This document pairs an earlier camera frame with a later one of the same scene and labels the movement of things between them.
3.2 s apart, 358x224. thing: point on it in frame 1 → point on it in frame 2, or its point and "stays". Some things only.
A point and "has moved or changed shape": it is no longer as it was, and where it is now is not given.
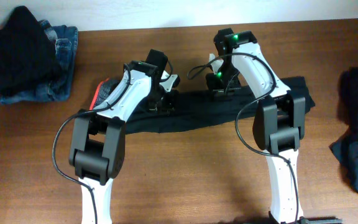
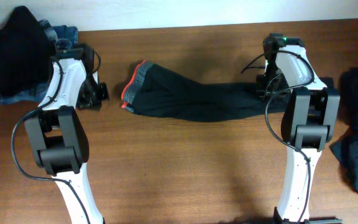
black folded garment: (20, 55) stays
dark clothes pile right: (357, 102) stays
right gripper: (218, 89) → (263, 91)
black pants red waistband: (204, 108) has moved or changed shape
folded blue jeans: (64, 39) stays
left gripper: (171, 106) → (97, 103)
